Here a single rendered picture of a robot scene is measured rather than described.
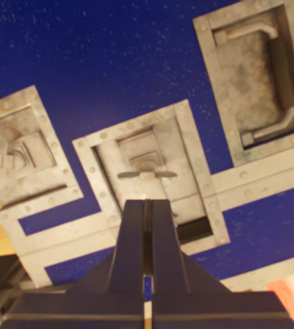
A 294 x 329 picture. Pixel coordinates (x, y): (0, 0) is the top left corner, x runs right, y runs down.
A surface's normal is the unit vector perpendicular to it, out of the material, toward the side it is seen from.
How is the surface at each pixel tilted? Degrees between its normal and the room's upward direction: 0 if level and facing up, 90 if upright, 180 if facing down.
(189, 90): 90
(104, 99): 90
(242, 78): 90
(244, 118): 90
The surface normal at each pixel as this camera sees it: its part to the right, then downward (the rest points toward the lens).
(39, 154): 0.15, 0.19
